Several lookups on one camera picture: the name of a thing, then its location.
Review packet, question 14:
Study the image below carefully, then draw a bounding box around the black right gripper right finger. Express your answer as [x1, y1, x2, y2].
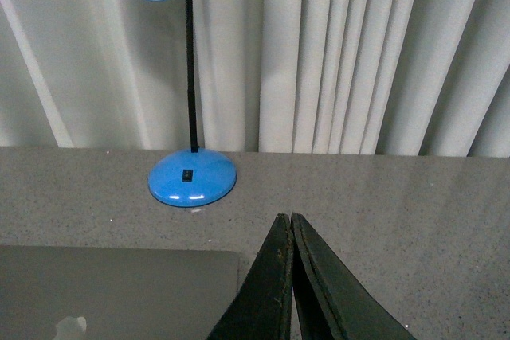
[291, 213, 414, 339]

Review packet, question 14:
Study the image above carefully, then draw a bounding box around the grey laptop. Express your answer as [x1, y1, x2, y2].
[1, 245, 239, 339]

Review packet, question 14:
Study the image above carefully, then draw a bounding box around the blue desk lamp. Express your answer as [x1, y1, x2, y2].
[147, 0, 237, 208]

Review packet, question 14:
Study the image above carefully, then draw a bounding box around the white curtain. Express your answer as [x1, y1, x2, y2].
[1, 0, 509, 157]

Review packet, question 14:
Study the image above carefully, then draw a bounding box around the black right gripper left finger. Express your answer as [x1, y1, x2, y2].
[208, 214, 294, 339]

